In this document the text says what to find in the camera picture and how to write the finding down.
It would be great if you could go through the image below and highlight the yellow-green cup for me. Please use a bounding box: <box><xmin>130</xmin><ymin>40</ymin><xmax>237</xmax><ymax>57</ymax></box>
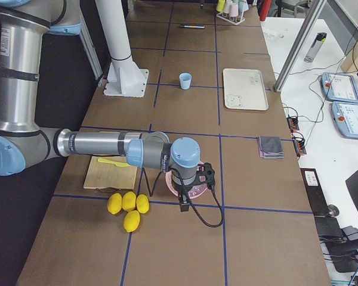
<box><xmin>216</xmin><ymin>0</ymin><xmax>226</xmax><ymax>12</ymax></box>

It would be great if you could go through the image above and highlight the steel muddler black tip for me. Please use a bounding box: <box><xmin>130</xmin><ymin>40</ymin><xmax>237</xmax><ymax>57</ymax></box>
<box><xmin>180</xmin><ymin>24</ymin><xmax>205</xmax><ymax>29</ymax></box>

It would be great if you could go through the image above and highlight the yellow lemon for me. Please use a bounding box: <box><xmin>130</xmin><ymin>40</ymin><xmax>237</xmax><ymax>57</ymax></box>
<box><xmin>122</xmin><ymin>191</ymin><xmax>137</xmax><ymax>212</ymax></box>
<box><xmin>107</xmin><ymin>193</ymin><xmax>122</xmax><ymax>215</ymax></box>
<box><xmin>136</xmin><ymin>194</ymin><xmax>150</xmax><ymax>214</ymax></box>
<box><xmin>124</xmin><ymin>210</ymin><xmax>140</xmax><ymax>232</ymax></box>

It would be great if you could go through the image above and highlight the wooden cutting board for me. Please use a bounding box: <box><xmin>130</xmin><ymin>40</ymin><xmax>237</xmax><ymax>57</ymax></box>
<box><xmin>83</xmin><ymin>131</ymin><xmax>144</xmax><ymax>191</ymax></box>

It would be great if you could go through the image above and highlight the light blue cup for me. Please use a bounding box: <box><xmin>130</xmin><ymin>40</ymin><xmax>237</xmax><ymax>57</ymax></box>
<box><xmin>179</xmin><ymin>73</ymin><xmax>192</xmax><ymax>90</ymax></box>

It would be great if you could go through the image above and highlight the pink bowl of ice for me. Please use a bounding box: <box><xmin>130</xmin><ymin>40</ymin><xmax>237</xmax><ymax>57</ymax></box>
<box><xmin>165</xmin><ymin>161</ymin><xmax>207</xmax><ymax>199</ymax></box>

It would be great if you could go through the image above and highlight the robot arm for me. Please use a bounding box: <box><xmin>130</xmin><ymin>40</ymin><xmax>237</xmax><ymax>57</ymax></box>
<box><xmin>0</xmin><ymin>23</ymin><xmax>181</xmax><ymax>223</ymax></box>

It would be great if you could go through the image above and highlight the pink cup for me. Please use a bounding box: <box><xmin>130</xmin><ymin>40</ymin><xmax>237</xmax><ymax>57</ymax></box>
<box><xmin>229</xmin><ymin>2</ymin><xmax>239</xmax><ymax>17</ymax></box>

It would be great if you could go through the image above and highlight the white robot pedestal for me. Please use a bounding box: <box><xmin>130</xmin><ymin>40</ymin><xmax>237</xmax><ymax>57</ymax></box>
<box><xmin>95</xmin><ymin>0</ymin><xmax>149</xmax><ymax>98</ymax></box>

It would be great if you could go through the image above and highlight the grey folded cloth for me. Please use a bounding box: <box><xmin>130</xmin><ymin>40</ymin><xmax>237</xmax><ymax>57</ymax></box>
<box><xmin>258</xmin><ymin>136</ymin><xmax>284</xmax><ymax>159</ymax></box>

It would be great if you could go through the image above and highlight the teach pendant tablet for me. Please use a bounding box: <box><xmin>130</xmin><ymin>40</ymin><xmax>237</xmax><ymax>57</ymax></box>
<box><xmin>331</xmin><ymin>101</ymin><xmax>358</xmax><ymax>139</ymax></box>
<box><xmin>321</xmin><ymin>72</ymin><xmax>358</xmax><ymax>103</ymax></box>

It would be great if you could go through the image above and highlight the metal cup rack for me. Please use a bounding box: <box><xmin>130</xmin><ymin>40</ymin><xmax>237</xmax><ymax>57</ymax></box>
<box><xmin>216</xmin><ymin>12</ymin><xmax>246</xmax><ymax>26</ymax></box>

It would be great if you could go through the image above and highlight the yellow plastic knife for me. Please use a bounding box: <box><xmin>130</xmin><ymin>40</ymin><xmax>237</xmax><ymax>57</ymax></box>
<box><xmin>97</xmin><ymin>157</ymin><xmax>129</xmax><ymax>167</ymax></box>

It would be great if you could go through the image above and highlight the aluminium frame post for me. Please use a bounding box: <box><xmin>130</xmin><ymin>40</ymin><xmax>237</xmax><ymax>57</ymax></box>
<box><xmin>273</xmin><ymin>0</ymin><xmax>327</xmax><ymax>92</ymax></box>

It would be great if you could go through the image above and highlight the clear water bottle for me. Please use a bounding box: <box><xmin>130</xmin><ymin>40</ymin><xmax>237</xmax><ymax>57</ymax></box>
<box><xmin>304</xmin><ymin>32</ymin><xmax>327</xmax><ymax>63</ymax></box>

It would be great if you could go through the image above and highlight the cream bear tray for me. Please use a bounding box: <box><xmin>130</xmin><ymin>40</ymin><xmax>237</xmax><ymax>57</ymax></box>
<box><xmin>223</xmin><ymin>68</ymin><xmax>269</xmax><ymax>111</ymax></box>

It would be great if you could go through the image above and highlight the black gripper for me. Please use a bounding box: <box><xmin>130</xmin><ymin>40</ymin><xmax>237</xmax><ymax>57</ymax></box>
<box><xmin>171</xmin><ymin>162</ymin><xmax>215</xmax><ymax>212</ymax></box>

